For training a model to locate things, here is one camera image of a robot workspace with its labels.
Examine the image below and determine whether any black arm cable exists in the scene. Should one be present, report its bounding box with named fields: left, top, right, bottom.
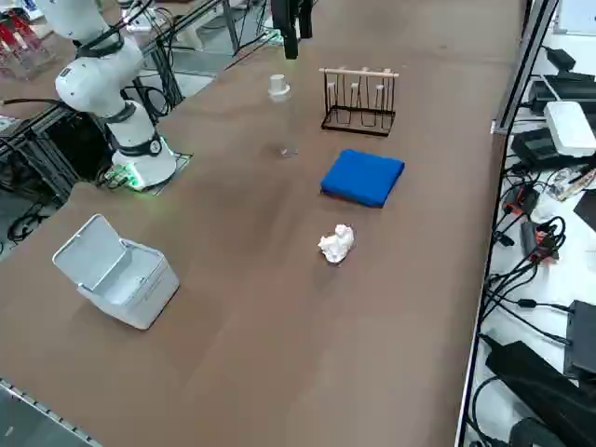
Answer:
left=72, top=0, right=155, bottom=60

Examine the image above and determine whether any black orange connector block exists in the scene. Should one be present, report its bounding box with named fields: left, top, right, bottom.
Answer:
left=520, top=221, right=561, bottom=264
left=504, top=184, right=540, bottom=216

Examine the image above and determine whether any black bag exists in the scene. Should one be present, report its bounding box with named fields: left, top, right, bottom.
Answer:
left=484, top=341, right=596, bottom=447

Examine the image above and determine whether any small black power brick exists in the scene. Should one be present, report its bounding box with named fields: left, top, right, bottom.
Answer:
left=545, top=46, right=577, bottom=71

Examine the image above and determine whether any aluminium table edge rail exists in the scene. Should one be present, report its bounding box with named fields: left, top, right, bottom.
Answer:
left=0, top=375, right=102, bottom=447

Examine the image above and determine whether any tall black box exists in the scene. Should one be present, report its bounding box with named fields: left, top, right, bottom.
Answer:
left=562, top=299, right=596, bottom=379

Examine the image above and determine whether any black metal frame stand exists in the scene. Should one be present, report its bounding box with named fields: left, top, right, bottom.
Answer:
left=0, top=101, right=115, bottom=209

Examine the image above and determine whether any white router box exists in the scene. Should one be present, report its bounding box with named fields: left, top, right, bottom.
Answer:
left=543, top=101, right=596, bottom=157

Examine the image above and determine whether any red clear acrylic rack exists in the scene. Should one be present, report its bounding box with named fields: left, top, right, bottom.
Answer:
left=0, top=7, right=59, bottom=81

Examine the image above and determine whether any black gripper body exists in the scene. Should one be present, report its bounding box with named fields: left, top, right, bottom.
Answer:
left=270, top=0, right=314, bottom=18

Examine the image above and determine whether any clear bottle with white cap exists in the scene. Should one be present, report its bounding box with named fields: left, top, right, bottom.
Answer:
left=266, top=73, right=300, bottom=160

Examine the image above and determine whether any white trash bin with lid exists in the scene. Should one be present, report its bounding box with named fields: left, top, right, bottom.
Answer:
left=51, top=213, right=181, bottom=332

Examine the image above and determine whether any aluminium frame post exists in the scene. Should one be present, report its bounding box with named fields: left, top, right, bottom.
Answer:
left=490, top=0, right=561, bottom=137

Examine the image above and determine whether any flat black device box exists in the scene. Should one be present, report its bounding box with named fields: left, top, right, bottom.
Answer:
left=527, top=73, right=596, bottom=114

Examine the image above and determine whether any folded blue cloth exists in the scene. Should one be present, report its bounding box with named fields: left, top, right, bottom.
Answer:
left=319, top=148, right=407, bottom=210

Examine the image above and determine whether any black power adapter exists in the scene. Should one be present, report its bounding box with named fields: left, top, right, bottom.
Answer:
left=510, top=127, right=558, bottom=168

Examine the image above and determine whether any white tissue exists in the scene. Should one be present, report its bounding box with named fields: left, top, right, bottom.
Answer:
left=318, top=223, right=357, bottom=264

